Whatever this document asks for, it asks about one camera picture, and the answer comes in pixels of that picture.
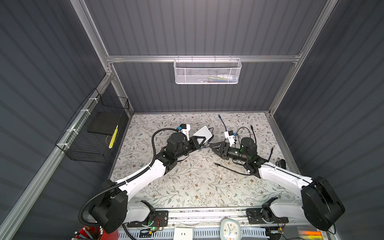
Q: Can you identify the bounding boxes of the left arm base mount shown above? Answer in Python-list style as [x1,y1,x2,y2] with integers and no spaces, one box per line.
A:
[126,210,169,228]

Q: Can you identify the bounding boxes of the small black power adapter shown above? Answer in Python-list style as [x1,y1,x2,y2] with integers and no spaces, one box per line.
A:
[276,159,287,170]

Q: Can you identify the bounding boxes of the yellow striped item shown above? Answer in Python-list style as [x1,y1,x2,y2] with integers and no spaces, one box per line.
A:
[109,125,119,149]

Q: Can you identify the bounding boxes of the black box in basket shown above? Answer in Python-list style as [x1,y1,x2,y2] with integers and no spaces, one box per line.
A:
[87,112,120,136]

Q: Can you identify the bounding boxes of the blue ethernet cable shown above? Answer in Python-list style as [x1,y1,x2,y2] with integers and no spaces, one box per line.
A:
[217,114,228,132]

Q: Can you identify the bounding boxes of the white desk clock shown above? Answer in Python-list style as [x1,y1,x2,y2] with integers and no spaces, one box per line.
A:
[220,218,242,240]

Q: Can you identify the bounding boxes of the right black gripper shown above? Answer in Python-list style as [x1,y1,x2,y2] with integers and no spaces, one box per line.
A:
[209,142,248,164]

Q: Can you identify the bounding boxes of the white power socket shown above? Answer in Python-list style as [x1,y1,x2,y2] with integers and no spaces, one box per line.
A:
[173,228,194,240]

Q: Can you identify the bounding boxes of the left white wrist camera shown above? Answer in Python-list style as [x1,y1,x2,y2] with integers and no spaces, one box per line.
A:
[177,124,191,141]

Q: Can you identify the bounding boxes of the black ethernet cable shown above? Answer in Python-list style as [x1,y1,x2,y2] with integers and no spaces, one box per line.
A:
[213,125,274,177]

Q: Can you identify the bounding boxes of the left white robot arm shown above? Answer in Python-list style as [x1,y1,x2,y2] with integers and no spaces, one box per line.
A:
[78,129,213,234]

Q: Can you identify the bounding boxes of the white network switch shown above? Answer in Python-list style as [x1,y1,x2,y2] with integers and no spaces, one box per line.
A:
[193,126,213,139]

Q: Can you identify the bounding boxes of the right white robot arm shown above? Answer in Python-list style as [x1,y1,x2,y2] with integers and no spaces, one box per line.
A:
[209,138,346,231]

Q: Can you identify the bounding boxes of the red pen cup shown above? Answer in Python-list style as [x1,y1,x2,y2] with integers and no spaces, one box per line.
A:
[72,226,119,240]

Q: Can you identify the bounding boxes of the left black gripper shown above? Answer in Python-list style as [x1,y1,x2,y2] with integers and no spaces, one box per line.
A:
[174,135,205,161]

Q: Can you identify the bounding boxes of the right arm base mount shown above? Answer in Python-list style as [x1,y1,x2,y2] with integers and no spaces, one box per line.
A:
[246,208,289,224]

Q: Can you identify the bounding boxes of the black wire basket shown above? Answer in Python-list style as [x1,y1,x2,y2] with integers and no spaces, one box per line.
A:
[56,89,131,164]

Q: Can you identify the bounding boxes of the white wire mesh basket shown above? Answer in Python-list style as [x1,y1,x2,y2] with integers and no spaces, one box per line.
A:
[173,58,242,85]

